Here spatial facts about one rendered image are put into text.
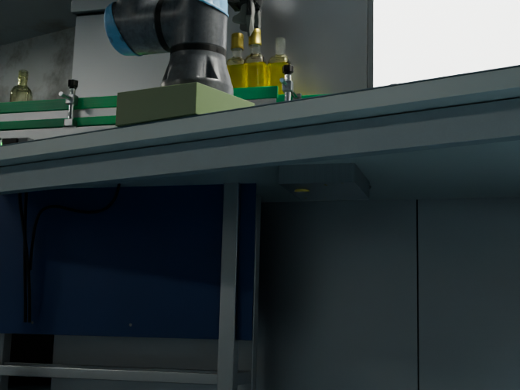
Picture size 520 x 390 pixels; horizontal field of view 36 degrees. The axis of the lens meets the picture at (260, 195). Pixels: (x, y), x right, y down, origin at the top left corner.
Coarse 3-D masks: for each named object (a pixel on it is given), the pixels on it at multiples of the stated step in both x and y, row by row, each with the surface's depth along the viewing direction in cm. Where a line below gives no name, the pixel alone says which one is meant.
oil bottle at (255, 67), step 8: (248, 56) 218; (256, 56) 217; (248, 64) 218; (256, 64) 217; (264, 64) 218; (248, 72) 217; (256, 72) 217; (264, 72) 217; (248, 80) 217; (256, 80) 217; (264, 80) 217
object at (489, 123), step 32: (288, 128) 146; (320, 128) 142; (352, 128) 139; (384, 128) 136; (416, 128) 133; (448, 128) 130; (480, 128) 127; (512, 128) 124; (64, 160) 177; (96, 160) 171; (128, 160) 166; (160, 160) 162; (192, 160) 157; (224, 160) 153; (256, 160) 149; (288, 160) 145; (320, 160) 144; (0, 192) 187
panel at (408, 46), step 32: (384, 0) 228; (416, 0) 225; (448, 0) 222; (480, 0) 220; (512, 0) 218; (384, 32) 226; (416, 32) 223; (448, 32) 221; (480, 32) 218; (512, 32) 216; (384, 64) 224; (416, 64) 222; (448, 64) 219; (480, 64) 217; (512, 64) 215
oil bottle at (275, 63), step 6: (276, 54) 219; (282, 54) 219; (270, 60) 218; (276, 60) 217; (282, 60) 217; (288, 60) 218; (270, 66) 217; (276, 66) 217; (282, 66) 216; (270, 72) 217; (276, 72) 217; (270, 78) 217; (276, 78) 216; (270, 84) 216; (276, 84) 216
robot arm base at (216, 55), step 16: (176, 48) 163; (192, 48) 161; (208, 48) 162; (176, 64) 162; (192, 64) 160; (208, 64) 162; (224, 64) 165; (176, 80) 160; (192, 80) 159; (208, 80) 159; (224, 80) 162
